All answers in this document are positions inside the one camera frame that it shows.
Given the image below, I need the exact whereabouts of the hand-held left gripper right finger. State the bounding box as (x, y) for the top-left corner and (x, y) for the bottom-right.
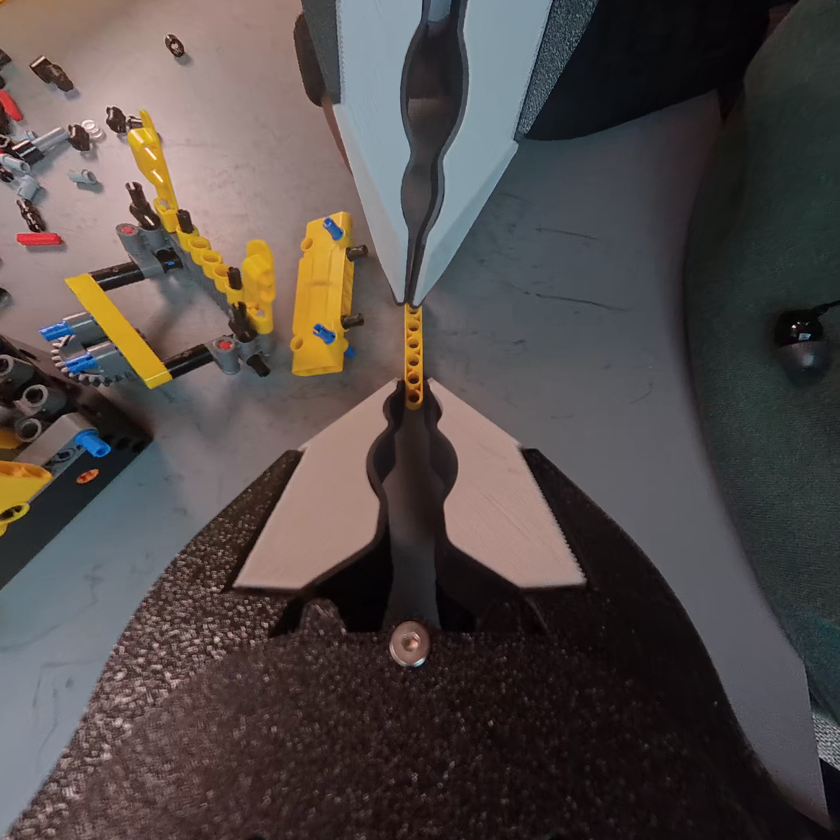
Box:
(425, 377), (588, 591)

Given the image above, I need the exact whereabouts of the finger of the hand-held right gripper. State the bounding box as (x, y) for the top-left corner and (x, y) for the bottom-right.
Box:
(409, 0), (555, 307)
(330, 0), (431, 307)

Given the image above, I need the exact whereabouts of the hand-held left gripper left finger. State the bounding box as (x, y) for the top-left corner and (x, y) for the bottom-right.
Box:
(231, 379), (406, 596)

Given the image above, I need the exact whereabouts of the yellow lego beam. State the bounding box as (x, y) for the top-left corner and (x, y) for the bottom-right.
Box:
(403, 302), (428, 412)

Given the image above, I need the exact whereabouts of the yellow lego panel with pins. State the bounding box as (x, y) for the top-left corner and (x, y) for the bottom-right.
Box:
(290, 211), (368, 377)

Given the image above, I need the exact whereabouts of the yellow lego robot body model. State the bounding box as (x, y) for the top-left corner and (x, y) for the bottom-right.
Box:
(0, 335), (153, 592)

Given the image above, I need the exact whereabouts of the lego axle and gear assembly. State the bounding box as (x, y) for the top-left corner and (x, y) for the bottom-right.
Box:
(38, 108), (277, 391)

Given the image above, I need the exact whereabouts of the pile of small lego pins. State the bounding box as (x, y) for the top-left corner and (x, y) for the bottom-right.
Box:
(0, 33), (191, 247)

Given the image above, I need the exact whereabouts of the black round device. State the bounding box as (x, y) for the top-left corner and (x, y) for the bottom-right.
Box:
(773, 303), (829, 383)

